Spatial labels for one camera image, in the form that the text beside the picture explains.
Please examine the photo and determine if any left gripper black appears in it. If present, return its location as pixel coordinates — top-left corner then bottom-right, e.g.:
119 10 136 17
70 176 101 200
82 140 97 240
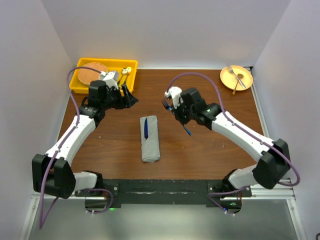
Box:
101 84 138 111

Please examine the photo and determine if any blue metallic fork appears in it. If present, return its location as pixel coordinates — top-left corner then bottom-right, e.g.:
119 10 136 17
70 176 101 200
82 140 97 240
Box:
161 99 192 136

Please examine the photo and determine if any blue metallic knife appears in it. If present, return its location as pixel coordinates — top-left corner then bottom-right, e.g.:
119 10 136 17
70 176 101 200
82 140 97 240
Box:
143 117 149 139

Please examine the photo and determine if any grey cloth napkin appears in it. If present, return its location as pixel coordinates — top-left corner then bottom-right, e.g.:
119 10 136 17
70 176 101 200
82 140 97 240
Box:
140 115 161 163

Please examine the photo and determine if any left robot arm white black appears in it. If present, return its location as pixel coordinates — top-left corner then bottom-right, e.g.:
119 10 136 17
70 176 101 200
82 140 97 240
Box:
31 80 138 199

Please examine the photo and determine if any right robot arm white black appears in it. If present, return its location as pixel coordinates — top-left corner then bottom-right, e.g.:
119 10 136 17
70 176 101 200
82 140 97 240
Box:
164 86 290 197

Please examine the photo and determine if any round wooden plate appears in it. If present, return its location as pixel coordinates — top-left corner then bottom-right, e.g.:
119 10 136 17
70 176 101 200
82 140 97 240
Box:
77 62 108 86

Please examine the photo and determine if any yellow plastic bin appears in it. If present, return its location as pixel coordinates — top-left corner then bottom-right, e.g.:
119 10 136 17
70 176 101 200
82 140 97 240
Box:
69 57 138 94

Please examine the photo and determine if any tan round plate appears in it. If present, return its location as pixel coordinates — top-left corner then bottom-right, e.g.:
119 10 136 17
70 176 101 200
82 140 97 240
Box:
220 65 254 92

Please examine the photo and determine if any silver fork on plate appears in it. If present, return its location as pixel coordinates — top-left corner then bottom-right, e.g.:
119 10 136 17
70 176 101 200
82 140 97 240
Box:
227 65 246 89

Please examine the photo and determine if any silver knife on plate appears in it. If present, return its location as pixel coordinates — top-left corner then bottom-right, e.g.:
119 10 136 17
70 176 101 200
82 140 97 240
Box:
232 73 244 95

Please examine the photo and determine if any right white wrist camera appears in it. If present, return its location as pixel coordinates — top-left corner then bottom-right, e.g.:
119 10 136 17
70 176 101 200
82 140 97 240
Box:
164 86 184 109

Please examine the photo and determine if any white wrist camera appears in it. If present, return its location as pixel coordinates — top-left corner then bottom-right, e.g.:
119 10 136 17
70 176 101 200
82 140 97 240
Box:
164 86 184 109
98 70 120 90

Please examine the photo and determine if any gold spoon black handle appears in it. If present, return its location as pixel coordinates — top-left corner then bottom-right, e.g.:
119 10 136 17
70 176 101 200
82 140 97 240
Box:
119 68 128 81

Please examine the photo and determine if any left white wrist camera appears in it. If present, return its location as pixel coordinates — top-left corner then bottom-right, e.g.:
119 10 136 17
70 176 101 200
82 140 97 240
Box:
98 70 120 90

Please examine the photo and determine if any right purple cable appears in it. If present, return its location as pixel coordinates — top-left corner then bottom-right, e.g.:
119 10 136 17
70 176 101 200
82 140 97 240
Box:
166 72 301 215

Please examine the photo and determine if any purple cable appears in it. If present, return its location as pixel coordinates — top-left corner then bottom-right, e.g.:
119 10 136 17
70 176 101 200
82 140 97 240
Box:
166 72 301 215
38 66 115 230

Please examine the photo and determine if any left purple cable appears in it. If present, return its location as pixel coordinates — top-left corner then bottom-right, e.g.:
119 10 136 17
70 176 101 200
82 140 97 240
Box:
38 66 115 230

